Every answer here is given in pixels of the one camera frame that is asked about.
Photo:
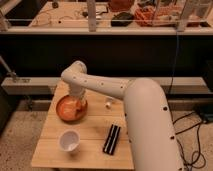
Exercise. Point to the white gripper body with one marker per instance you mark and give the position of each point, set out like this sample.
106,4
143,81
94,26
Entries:
77,91

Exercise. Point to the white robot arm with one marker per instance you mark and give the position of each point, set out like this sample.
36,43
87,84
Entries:
149,124

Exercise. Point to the orange ceramic bowl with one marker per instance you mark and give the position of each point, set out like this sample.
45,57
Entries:
66,111

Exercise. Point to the black bowl on shelf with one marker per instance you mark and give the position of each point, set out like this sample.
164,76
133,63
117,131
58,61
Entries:
122,19

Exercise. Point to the white paper cup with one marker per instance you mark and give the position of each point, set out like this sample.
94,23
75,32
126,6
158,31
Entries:
69,141

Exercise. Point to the wooden table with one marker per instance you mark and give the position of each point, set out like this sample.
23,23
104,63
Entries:
93,130

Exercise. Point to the black rectangular remote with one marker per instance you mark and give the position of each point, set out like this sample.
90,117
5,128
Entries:
111,141

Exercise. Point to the orange crate on shelf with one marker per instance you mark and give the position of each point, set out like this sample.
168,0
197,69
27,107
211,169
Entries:
165,16

